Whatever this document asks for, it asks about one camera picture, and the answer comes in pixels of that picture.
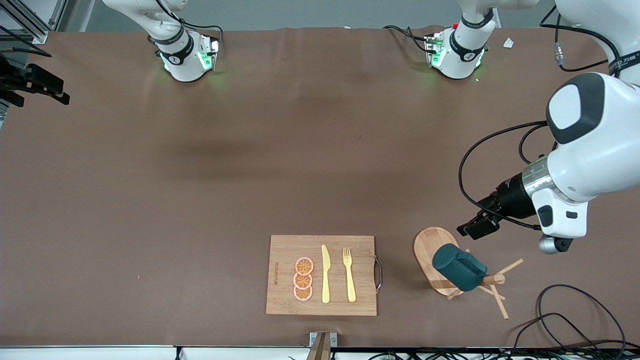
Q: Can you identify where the teal cup yellow inside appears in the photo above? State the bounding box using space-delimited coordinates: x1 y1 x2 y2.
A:
432 243 488 293

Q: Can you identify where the white table edge ledge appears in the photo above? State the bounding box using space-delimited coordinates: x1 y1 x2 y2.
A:
0 345 640 360

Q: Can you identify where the black cable loop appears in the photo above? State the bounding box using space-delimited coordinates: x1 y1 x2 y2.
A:
510 312 601 360
536 284 627 351

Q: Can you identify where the black right arm base cable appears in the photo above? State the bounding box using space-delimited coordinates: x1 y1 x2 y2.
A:
157 0 224 41

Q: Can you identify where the yellow plastic fork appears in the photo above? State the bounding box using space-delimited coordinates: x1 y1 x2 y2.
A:
342 248 357 303

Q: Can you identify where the aluminium frame post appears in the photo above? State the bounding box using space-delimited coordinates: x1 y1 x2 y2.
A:
49 0 69 32
0 0 51 45

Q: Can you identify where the wooden cup rack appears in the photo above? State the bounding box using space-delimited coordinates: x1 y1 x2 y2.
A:
413 226 524 321

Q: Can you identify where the black left arm base cable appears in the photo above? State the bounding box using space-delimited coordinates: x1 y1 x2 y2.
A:
382 24 432 55

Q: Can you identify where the yellow plastic knife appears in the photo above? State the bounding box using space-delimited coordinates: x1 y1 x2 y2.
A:
321 244 332 304

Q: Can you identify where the black arm base cable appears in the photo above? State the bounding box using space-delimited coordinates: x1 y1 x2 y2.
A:
382 24 432 55
157 0 224 41

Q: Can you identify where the wooden cutting board metal handle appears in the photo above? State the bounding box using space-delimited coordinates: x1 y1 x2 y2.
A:
265 235 383 317

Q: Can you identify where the aluminium camera mount post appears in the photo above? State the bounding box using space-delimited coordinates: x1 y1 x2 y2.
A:
309 331 339 360

